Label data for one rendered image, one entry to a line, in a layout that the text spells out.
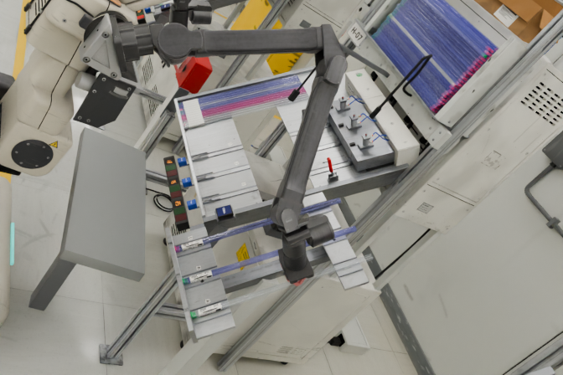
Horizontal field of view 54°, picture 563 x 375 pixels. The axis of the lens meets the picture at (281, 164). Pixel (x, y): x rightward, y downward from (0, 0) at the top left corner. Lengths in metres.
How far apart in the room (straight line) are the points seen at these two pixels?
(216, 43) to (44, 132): 0.55
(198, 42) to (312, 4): 1.89
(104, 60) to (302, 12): 1.94
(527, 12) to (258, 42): 1.23
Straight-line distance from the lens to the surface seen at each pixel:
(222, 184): 1.89
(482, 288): 3.36
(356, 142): 1.91
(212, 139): 2.08
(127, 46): 1.28
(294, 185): 1.31
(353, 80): 2.16
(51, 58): 1.51
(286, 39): 1.34
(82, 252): 1.63
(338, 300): 2.37
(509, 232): 3.34
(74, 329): 2.26
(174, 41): 1.27
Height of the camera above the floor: 1.71
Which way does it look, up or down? 24 degrees down
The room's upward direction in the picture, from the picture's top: 40 degrees clockwise
